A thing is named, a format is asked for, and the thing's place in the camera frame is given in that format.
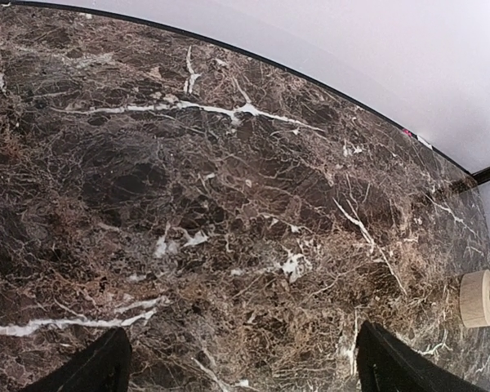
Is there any small green christmas tree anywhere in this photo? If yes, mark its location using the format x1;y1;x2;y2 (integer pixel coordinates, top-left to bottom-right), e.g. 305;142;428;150
459;269;490;328

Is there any white tape piece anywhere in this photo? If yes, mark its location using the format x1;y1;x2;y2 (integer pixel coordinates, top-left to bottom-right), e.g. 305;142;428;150
416;135;433;149

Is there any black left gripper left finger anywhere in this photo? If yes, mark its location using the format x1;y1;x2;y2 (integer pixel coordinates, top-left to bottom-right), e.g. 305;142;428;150
22;327;131;392

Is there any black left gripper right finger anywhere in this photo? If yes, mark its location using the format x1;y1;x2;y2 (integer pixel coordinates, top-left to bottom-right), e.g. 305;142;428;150
357;321;481;392

